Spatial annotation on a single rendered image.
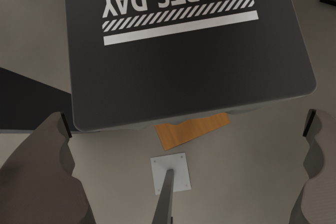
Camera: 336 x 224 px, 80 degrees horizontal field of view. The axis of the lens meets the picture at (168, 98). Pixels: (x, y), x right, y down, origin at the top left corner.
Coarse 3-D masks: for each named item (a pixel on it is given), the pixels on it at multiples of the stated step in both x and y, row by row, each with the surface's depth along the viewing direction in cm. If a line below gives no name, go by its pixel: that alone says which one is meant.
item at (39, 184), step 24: (48, 120) 10; (24, 144) 8; (48, 144) 8; (0, 168) 7; (24, 168) 7; (48, 168) 7; (72, 168) 9; (0, 192) 6; (24, 192) 6; (48, 192) 6; (72, 192) 6; (0, 216) 6; (24, 216) 6; (48, 216) 6; (72, 216) 6
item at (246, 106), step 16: (272, 96) 36; (288, 96) 36; (176, 112) 36; (192, 112) 36; (208, 112) 40; (240, 112) 69; (80, 128) 36; (96, 128) 37; (112, 128) 42; (128, 128) 59
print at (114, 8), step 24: (120, 0) 41; (144, 0) 40; (168, 0) 40; (192, 0) 40; (216, 0) 40; (240, 0) 39; (120, 24) 40; (144, 24) 39; (168, 24) 39; (192, 24) 39; (216, 24) 39; (240, 24) 39
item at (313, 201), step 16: (320, 112) 10; (304, 128) 11; (320, 128) 9; (320, 144) 8; (304, 160) 9; (320, 160) 8; (320, 176) 7; (304, 192) 6; (320, 192) 6; (304, 208) 6; (320, 208) 6
